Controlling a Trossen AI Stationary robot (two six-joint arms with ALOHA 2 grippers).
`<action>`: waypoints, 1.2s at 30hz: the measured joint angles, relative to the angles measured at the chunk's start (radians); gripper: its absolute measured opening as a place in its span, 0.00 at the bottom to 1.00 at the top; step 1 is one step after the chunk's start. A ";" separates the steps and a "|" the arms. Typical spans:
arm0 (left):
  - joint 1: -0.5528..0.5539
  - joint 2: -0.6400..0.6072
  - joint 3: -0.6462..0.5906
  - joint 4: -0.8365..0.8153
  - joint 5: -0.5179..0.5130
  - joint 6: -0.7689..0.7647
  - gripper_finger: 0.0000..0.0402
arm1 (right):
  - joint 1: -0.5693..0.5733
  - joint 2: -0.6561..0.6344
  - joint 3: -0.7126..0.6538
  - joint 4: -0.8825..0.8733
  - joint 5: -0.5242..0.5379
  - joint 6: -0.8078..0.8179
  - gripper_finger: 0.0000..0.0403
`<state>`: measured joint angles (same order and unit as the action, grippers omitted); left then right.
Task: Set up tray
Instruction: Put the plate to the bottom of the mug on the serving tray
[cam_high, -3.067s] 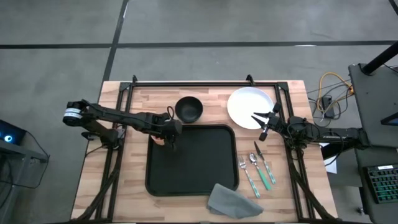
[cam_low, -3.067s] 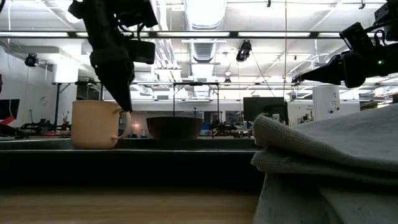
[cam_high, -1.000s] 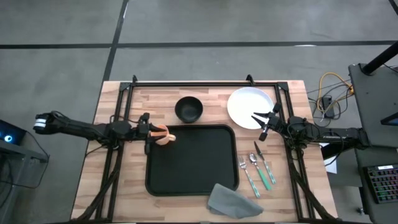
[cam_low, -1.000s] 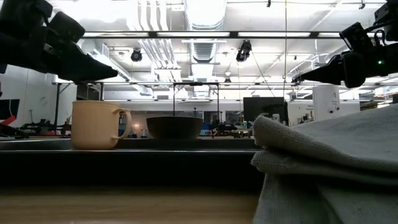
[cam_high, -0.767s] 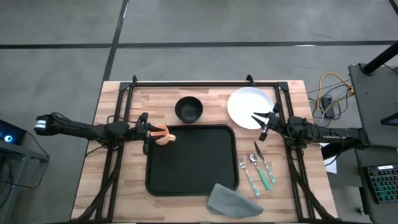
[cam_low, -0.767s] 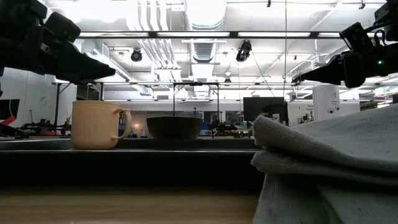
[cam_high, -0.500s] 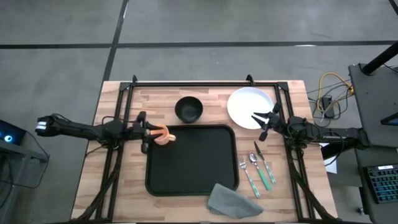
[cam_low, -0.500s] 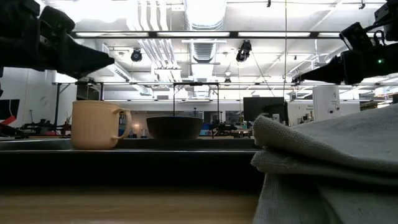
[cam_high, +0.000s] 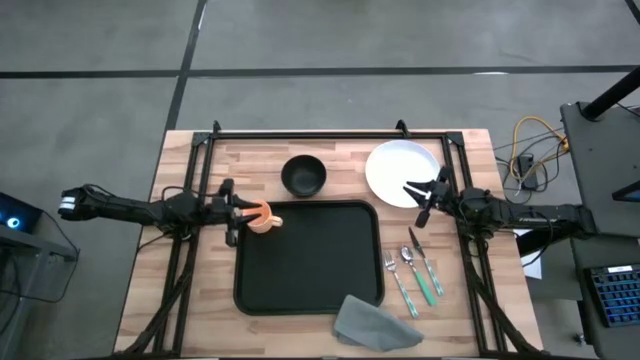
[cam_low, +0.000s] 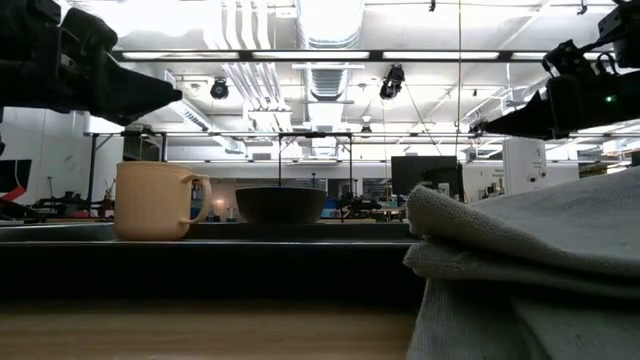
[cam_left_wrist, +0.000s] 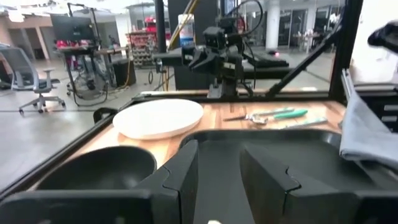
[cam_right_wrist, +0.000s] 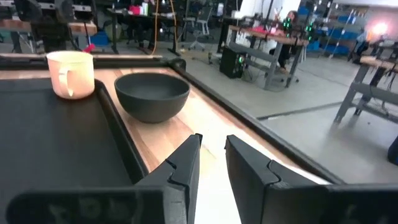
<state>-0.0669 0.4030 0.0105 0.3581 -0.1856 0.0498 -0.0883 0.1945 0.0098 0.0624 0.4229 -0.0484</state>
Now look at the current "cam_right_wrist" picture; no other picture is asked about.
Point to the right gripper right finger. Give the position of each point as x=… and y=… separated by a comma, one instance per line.
x=248, y=174

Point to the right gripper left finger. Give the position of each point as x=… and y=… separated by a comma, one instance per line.
x=183, y=168

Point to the black bowl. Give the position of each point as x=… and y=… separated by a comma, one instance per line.
x=149, y=102

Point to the orange mug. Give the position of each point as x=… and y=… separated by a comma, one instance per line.
x=77, y=74

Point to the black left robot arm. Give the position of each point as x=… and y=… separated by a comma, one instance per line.
x=51, y=37

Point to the black plastic tray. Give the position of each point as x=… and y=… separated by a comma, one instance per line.
x=62, y=140

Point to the black computer with green light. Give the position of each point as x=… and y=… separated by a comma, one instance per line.
x=231, y=62

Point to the person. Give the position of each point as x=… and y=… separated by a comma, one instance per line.
x=284, y=53

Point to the wooden workbench grey legs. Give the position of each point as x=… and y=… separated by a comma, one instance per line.
x=367, y=90
x=267, y=35

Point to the grey office chair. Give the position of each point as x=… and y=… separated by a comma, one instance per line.
x=202, y=21

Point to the small red object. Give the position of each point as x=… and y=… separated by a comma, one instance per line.
x=89, y=48

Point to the blue bin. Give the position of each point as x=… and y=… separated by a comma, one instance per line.
x=99, y=39

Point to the black-legged desk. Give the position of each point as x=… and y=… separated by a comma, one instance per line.
x=124, y=18

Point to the blue shelving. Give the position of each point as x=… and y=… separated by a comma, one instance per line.
x=345, y=34

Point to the bright lamp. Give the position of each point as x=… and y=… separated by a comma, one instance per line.
x=379, y=28

